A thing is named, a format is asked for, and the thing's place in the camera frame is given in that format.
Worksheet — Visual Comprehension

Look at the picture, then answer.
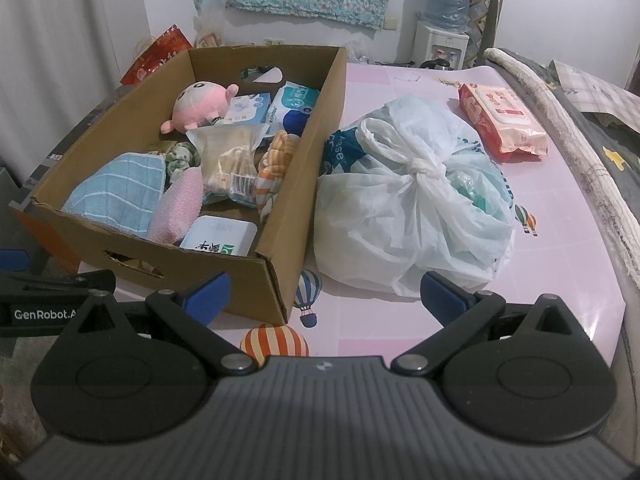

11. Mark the small white printed box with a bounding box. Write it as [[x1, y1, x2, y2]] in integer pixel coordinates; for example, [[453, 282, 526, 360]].
[[179, 215, 258, 258]]

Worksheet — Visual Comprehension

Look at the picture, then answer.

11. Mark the plaid cloth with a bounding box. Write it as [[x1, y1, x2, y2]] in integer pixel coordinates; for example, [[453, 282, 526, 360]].
[[549, 59, 640, 133]]

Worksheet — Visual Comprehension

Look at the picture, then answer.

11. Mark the clear barcode plastic wrapper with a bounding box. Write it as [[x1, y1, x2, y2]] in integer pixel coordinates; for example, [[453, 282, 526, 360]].
[[186, 122, 268, 206]]

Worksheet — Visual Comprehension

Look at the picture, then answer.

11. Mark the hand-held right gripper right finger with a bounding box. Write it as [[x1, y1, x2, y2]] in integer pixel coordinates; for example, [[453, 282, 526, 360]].
[[391, 270, 576, 377]]

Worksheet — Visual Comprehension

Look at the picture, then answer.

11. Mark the white water dispenser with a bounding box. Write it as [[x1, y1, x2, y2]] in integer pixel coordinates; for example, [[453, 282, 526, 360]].
[[412, 22, 471, 68]]

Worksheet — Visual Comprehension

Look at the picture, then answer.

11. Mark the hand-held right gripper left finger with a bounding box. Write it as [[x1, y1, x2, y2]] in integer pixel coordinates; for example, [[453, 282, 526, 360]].
[[65, 270, 257, 377]]

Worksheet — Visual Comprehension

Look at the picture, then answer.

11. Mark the orange striped cloth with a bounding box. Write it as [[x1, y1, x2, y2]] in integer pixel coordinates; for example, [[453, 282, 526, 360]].
[[254, 130, 301, 223]]

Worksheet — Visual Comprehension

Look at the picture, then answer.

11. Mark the blue bandage box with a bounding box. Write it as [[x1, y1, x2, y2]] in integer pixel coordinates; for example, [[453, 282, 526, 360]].
[[217, 92, 273, 127]]

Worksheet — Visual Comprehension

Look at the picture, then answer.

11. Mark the clear plastic bag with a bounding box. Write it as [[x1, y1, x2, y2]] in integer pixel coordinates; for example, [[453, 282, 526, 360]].
[[192, 0, 226, 51]]

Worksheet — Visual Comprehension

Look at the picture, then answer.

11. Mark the pink printed mat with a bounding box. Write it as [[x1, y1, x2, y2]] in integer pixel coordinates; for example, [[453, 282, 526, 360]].
[[65, 60, 631, 361]]

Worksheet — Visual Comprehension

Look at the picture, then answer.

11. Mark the patterned board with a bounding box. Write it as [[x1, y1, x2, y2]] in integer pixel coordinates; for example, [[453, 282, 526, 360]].
[[462, 0, 506, 68]]

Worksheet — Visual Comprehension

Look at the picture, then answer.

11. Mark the light blue towel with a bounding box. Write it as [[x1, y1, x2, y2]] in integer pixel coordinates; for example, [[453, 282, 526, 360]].
[[62, 152, 167, 240]]

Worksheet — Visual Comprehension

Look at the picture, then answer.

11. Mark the white plastic bag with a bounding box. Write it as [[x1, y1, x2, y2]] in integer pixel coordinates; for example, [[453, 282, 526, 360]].
[[314, 96, 516, 297]]

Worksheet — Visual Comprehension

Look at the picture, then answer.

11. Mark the blue white wipes packet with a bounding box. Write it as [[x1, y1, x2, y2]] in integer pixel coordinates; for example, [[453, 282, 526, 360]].
[[262, 81, 321, 138]]

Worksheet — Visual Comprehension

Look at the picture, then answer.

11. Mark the red paper bag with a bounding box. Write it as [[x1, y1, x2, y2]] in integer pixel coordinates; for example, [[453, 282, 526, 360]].
[[120, 24, 193, 87]]

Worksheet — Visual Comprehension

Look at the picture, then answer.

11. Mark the grey star-print quilt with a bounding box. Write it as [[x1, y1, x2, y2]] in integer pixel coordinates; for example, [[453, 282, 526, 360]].
[[482, 46, 640, 281]]

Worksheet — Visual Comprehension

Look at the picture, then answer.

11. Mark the pink plush toy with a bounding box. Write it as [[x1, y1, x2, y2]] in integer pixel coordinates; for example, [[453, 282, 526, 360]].
[[160, 80, 241, 135]]

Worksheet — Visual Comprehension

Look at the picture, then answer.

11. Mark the brown cardboard box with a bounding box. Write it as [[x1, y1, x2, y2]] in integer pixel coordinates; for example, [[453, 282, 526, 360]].
[[30, 45, 348, 326]]

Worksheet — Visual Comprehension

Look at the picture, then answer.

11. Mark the red wet wipes pack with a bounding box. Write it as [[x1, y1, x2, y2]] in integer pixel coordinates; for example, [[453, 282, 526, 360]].
[[458, 82, 548, 163]]

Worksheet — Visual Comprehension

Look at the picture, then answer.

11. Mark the pink fluffy cloth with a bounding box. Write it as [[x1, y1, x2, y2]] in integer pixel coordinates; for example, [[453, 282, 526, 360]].
[[147, 166, 203, 247]]

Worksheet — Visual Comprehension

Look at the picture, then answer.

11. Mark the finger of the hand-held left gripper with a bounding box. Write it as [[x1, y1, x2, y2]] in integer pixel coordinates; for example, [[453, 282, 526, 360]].
[[0, 249, 30, 273], [0, 270, 117, 306]]

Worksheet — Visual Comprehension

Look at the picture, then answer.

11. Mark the green scrunchie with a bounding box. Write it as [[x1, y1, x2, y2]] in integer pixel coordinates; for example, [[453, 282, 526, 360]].
[[165, 140, 203, 181]]

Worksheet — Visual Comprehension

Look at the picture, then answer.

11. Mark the white curtain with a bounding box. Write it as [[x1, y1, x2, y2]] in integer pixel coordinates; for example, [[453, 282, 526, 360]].
[[0, 0, 151, 171]]

